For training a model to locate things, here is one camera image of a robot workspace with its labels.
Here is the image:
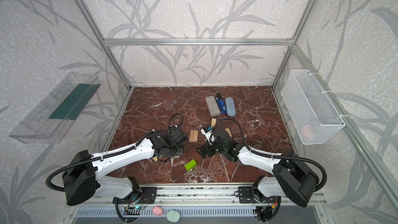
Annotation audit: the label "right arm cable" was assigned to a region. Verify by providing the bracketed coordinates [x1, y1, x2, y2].
[211, 117, 328, 192]

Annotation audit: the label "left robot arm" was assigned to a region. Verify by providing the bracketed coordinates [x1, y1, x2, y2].
[62, 127, 188, 206]

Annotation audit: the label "pink putty blob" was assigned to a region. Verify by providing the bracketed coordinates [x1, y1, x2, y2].
[152, 206, 164, 216]

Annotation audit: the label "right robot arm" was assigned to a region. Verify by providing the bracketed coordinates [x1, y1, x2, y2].
[196, 127, 320, 207]

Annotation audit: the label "pink object in basket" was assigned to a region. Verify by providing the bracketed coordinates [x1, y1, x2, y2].
[301, 125, 315, 142]

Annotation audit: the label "light blue glasses case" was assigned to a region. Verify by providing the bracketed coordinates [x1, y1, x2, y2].
[225, 97, 236, 117]

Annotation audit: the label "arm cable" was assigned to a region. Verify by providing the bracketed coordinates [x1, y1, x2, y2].
[211, 117, 328, 192]
[46, 113, 184, 192]

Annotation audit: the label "green block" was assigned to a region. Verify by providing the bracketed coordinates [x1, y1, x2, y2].
[184, 159, 197, 171]

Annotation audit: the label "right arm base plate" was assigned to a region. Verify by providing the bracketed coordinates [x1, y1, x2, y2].
[235, 186, 278, 204]

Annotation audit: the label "pale green putty blob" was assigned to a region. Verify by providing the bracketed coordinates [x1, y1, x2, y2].
[166, 210, 181, 223]

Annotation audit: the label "grey glasses case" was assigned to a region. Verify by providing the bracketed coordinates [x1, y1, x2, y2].
[205, 96, 221, 118]

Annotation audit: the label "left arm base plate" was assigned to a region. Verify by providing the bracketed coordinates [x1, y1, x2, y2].
[127, 187, 158, 204]

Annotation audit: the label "clear plastic wall tray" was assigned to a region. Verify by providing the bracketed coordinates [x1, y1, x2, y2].
[9, 72, 101, 144]

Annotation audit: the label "ribbed wood block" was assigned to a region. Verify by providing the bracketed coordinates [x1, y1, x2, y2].
[211, 118, 217, 127]

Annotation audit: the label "aluminium mounting rail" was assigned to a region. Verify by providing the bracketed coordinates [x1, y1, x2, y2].
[64, 183, 328, 207]

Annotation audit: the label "white wire basket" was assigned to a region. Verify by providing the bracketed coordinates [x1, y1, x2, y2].
[281, 69, 345, 145]

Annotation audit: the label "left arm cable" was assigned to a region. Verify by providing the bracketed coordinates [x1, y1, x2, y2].
[46, 113, 184, 192]

